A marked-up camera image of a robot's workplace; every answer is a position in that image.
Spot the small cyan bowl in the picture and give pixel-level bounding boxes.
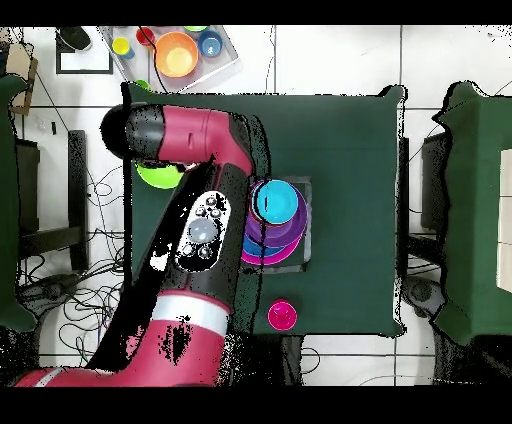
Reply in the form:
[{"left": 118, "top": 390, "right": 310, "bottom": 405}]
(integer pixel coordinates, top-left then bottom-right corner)
[{"left": 255, "top": 179, "right": 300, "bottom": 225}]

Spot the large blue bowl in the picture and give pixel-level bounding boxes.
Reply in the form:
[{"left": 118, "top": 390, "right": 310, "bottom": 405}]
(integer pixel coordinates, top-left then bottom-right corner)
[{"left": 241, "top": 235, "right": 289, "bottom": 258}]

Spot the purple bowl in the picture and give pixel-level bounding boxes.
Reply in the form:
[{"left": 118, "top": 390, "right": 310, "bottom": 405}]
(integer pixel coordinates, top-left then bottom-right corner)
[{"left": 243, "top": 178, "right": 310, "bottom": 248}]

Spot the large pink bowl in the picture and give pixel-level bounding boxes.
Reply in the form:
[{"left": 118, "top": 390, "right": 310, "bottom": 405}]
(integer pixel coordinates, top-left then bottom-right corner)
[{"left": 239, "top": 235, "right": 304, "bottom": 266}]

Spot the large green bowl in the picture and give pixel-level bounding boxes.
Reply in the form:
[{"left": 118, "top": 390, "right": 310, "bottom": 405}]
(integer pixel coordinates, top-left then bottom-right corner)
[{"left": 135, "top": 161, "right": 186, "bottom": 190}]

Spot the pink cup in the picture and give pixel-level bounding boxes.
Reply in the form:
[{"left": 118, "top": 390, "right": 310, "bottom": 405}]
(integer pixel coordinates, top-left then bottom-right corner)
[{"left": 267, "top": 298, "right": 298, "bottom": 332}]

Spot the dark green table cloth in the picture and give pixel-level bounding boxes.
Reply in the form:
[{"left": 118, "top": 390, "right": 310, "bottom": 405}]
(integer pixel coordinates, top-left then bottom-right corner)
[{"left": 121, "top": 81, "right": 409, "bottom": 338}]

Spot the blue cup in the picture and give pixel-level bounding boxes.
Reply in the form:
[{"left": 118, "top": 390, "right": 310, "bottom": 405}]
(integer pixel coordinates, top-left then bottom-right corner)
[{"left": 197, "top": 29, "right": 224, "bottom": 58}]

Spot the large orange bowl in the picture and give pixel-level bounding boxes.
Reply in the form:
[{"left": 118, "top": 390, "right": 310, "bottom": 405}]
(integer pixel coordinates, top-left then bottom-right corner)
[{"left": 154, "top": 31, "right": 200, "bottom": 79}]

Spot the black floor device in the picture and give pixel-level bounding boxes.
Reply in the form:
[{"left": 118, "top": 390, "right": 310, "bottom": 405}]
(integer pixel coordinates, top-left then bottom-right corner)
[
  {"left": 21, "top": 273, "right": 81, "bottom": 305},
  {"left": 401, "top": 275, "right": 445, "bottom": 319}
]

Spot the clear plastic tray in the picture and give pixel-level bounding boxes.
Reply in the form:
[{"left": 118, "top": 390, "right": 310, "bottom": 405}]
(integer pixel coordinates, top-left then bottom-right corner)
[{"left": 97, "top": 25, "right": 241, "bottom": 94}]

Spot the red cup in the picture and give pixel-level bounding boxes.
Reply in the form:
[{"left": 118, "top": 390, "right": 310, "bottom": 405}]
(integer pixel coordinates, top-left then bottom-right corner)
[{"left": 135, "top": 26, "right": 157, "bottom": 47}]

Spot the yellow cup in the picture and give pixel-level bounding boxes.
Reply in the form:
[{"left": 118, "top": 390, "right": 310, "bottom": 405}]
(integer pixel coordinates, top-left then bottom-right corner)
[{"left": 111, "top": 36, "right": 136, "bottom": 61}]

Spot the green covered side table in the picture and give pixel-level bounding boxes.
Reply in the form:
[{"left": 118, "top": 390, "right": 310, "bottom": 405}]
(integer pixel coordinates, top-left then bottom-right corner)
[
  {"left": 0, "top": 74, "right": 39, "bottom": 333},
  {"left": 433, "top": 81, "right": 512, "bottom": 347}
]

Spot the beige box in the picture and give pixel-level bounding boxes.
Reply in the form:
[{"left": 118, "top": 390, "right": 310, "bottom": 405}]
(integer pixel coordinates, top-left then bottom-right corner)
[{"left": 495, "top": 148, "right": 512, "bottom": 293}]

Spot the person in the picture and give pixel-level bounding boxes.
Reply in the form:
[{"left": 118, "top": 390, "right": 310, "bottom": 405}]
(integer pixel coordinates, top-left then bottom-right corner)
[{"left": 55, "top": 26, "right": 93, "bottom": 52}]

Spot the brown cardboard box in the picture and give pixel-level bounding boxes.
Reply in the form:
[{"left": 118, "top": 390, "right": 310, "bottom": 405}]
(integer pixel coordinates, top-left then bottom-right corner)
[{"left": 5, "top": 39, "right": 39, "bottom": 117}]

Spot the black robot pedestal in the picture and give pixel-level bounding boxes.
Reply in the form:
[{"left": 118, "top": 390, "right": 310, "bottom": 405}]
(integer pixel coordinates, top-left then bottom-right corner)
[{"left": 227, "top": 334, "right": 305, "bottom": 387}]

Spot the black cable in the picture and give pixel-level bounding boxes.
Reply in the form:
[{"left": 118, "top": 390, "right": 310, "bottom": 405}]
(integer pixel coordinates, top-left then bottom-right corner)
[{"left": 136, "top": 25, "right": 167, "bottom": 94}]

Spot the tangle of floor cables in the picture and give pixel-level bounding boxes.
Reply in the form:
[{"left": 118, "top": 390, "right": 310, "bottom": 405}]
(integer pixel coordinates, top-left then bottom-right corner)
[{"left": 17, "top": 165, "right": 321, "bottom": 377}]

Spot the black table leg frame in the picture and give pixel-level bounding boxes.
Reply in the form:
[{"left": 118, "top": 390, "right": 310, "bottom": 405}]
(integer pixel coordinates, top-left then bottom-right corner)
[
  {"left": 15, "top": 129, "right": 90, "bottom": 273},
  {"left": 399, "top": 131, "right": 451, "bottom": 281}
]

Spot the black floor tape frame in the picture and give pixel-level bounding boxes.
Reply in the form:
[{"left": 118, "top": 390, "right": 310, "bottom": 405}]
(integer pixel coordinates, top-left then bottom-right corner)
[{"left": 55, "top": 37, "right": 114, "bottom": 76}]

